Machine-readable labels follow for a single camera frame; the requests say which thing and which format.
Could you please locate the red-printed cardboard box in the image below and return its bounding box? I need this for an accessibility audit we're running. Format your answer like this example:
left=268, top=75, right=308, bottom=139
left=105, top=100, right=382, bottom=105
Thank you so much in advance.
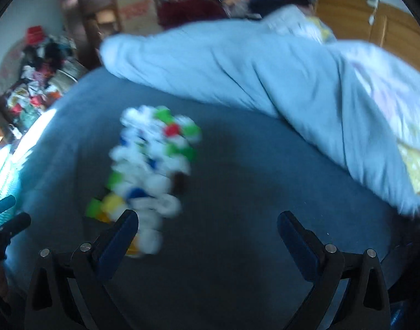
left=117, top=0, right=160, bottom=24

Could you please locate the round woven mat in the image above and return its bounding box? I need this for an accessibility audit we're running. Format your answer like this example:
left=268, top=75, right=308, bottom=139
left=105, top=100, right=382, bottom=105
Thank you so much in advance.
left=0, top=38, right=28, bottom=93

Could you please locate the grey-blue bed sheet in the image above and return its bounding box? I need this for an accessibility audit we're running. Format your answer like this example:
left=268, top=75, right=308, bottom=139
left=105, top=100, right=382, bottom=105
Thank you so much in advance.
left=4, top=67, right=403, bottom=330

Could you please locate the dark red side table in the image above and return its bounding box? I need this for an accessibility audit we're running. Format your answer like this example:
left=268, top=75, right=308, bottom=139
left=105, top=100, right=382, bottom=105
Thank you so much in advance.
left=0, top=79, right=80, bottom=134

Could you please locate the pile of bottle caps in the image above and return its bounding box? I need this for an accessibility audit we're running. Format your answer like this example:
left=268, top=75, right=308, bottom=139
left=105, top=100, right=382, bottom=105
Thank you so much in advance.
left=84, top=105, right=202, bottom=258

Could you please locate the low cardboard box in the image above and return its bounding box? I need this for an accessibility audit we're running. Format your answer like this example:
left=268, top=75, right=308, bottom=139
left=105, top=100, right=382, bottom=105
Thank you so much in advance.
left=122, top=21, right=162, bottom=37

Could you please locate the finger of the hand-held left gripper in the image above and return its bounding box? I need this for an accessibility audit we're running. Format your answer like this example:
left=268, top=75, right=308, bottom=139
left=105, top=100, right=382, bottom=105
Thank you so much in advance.
left=0, top=195, right=17, bottom=215
left=0, top=212, right=32, bottom=244

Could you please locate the wooden headboard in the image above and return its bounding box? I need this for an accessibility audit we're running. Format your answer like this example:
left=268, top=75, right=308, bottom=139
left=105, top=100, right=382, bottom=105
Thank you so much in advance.
left=315, top=0, right=420, bottom=79

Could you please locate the light blue quilt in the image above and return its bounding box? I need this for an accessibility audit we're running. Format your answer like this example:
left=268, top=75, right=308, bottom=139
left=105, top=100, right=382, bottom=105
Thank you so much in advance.
left=100, top=7, right=417, bottom=214

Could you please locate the red box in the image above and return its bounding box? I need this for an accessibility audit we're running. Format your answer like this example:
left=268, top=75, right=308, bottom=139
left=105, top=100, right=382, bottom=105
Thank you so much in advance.
left=26, top=26, right=47, bottom=43

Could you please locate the brown wooden door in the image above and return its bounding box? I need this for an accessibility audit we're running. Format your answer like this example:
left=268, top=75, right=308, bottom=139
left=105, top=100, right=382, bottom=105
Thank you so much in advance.
left=57, top=0, right=100, bottom=69

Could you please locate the heap of dark clothes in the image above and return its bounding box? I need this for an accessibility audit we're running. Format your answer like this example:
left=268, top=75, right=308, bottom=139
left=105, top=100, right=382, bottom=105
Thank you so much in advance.
left=22, top=34, right=78, bottom=73

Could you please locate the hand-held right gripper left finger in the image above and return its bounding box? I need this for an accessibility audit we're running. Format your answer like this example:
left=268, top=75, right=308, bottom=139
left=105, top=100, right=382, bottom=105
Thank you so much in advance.
left=24, top=209, right=140, bottom=330

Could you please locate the heap of snack packets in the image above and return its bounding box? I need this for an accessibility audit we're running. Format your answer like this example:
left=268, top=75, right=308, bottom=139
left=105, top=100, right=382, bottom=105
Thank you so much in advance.
left=4, top=76, right=64, bottom=124

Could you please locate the white plastic basket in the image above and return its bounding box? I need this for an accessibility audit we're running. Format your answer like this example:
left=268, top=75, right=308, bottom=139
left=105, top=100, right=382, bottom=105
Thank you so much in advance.
left=0, top=144, right=25, bottom=231

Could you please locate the dark red cloth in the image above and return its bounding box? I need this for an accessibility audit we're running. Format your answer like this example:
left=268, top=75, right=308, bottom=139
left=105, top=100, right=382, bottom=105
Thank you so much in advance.
left=158, top=0, right=228, bottom=30

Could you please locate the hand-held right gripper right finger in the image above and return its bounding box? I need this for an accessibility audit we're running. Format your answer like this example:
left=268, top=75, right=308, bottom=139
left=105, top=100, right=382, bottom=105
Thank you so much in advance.
left=277, top=210, right=391, bottom=330

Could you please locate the woven straw bag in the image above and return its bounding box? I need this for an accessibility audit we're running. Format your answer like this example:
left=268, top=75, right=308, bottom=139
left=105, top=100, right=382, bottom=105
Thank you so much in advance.
left=48, top=60, right=88, bottom=86

